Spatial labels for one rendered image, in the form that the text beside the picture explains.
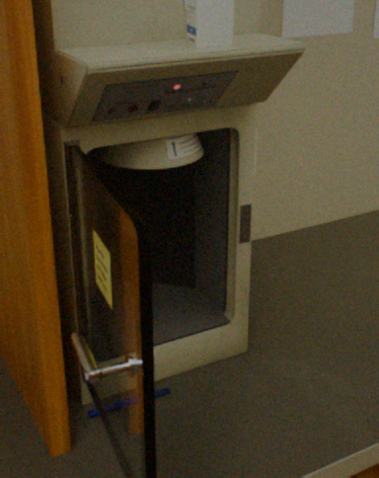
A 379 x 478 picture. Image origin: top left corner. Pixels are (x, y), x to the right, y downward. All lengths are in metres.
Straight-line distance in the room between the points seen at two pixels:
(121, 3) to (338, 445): 0.71
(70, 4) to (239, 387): 0.67
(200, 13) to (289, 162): 0.87
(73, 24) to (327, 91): 0.94
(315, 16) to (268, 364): 0.84
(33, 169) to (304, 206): 1.07
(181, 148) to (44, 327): 0.34
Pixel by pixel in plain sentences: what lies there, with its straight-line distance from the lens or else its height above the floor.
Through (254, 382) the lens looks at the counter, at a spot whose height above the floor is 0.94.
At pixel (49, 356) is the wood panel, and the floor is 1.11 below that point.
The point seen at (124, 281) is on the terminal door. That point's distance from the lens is 0.73.
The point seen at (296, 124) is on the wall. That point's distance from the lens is 1.70.
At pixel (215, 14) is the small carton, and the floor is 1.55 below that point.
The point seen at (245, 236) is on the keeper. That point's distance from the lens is 1.14.
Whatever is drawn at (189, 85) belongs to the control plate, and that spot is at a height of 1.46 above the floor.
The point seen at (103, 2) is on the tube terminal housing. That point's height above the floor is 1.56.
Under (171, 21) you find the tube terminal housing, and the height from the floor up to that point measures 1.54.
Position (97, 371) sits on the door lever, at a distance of 0.76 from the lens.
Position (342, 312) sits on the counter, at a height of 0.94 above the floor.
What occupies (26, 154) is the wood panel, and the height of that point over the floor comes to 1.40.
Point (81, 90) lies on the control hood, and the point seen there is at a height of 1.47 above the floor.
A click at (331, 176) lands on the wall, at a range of 1.82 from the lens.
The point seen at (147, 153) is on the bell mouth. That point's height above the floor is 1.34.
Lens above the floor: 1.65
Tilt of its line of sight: 23 degrees down
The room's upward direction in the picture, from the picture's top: straight up
